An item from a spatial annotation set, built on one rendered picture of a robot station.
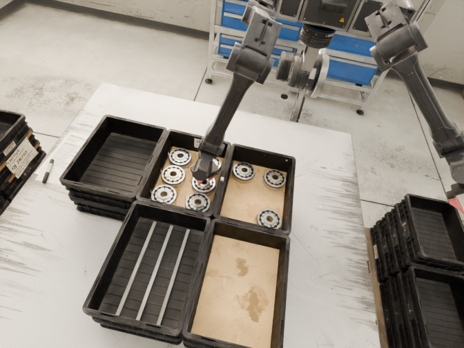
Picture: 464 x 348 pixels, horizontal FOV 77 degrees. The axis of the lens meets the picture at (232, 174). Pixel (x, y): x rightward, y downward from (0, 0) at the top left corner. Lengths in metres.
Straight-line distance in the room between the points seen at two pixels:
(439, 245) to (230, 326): 1.37
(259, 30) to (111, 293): 0.92
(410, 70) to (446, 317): 1.44
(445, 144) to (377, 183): 1.79
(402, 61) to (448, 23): 3.31
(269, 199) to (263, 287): 0.38
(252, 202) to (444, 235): 1.25
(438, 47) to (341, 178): 2.85
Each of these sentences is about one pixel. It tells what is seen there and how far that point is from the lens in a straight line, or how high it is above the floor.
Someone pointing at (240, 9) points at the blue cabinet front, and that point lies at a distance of 2.90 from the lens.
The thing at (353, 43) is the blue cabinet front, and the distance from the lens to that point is 3.04.
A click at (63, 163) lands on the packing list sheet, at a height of 0.70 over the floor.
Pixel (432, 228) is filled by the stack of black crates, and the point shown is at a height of 0.49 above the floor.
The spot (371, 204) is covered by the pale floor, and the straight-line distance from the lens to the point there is 2.67.
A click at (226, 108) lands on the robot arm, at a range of 0.89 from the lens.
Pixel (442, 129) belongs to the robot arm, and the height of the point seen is 1.39.
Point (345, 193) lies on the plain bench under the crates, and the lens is 1.64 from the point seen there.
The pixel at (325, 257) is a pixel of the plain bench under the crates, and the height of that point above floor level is 0.70.
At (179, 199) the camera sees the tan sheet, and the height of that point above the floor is 0.83.
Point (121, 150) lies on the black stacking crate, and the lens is 1.45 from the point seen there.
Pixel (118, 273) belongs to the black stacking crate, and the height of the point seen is 0.83.
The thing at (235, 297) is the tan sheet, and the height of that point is 0.83.
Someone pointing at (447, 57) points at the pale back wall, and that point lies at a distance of 4.41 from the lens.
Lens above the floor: 1.89
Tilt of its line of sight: 52 degrees down
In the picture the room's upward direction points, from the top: 12 degrees clockwise
